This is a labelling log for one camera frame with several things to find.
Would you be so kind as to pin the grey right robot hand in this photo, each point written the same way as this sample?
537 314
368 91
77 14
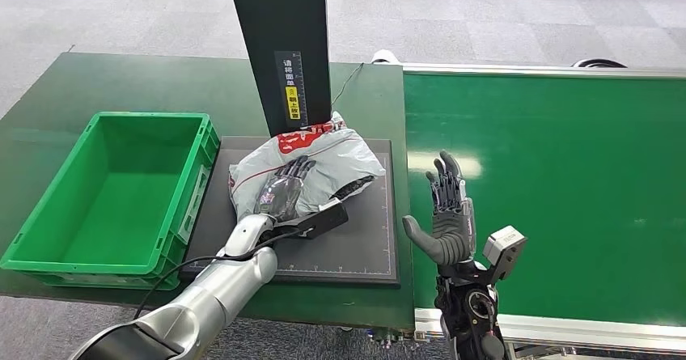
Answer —
450 229

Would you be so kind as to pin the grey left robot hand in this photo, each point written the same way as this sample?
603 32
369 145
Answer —
281 194

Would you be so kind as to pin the grey plastic package red print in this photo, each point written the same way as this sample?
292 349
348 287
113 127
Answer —
332 159

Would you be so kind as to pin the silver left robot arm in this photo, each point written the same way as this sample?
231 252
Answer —
214 293

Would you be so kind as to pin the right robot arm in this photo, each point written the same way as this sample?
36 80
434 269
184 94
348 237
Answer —
471 314

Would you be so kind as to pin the green conveyor belt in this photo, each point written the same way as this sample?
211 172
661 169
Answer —
563 186

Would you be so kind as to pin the black scale platform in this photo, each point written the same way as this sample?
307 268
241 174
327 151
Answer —
348 239

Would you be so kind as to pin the black scanner column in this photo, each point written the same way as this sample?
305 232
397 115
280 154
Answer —
278 25

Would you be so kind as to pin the green plastic crate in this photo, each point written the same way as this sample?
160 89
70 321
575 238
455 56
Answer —
107 197

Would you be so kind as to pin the dark green table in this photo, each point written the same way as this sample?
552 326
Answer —
134 89

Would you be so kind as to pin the black round floor object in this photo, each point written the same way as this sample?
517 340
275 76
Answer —
597 63

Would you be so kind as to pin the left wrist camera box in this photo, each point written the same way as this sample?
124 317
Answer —
327 221

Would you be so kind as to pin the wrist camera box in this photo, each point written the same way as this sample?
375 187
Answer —
504 247
327 221

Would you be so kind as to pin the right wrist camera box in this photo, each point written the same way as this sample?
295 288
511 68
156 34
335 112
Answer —
504 247

